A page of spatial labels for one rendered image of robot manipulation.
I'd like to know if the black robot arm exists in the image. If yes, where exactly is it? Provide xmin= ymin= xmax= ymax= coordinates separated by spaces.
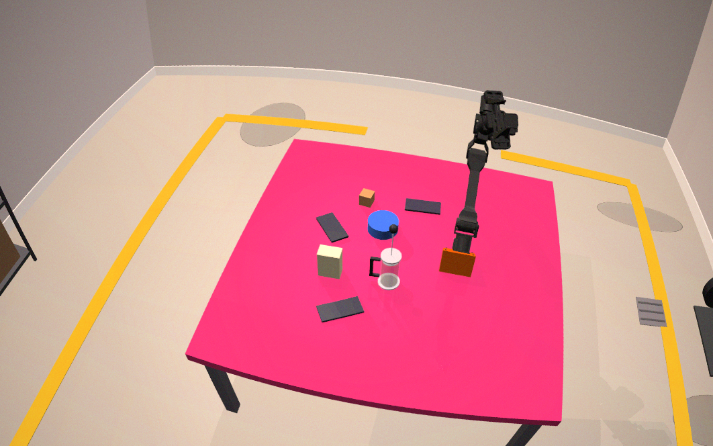
xmin=452 ymin=95 xmax=518 ymax=254

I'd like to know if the french press coffee maker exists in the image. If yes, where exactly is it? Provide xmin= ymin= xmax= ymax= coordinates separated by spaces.
xmin=369 ymin=224 xmax=401 ymax=290

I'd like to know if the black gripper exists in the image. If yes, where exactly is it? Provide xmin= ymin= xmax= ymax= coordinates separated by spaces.
xmin=481 ymin=90 xmax=511 ymax=150

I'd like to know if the blue short cylinder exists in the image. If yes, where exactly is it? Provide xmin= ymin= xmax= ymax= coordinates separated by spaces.
xmin=367 ymin=210 xmax=399 ymax=240

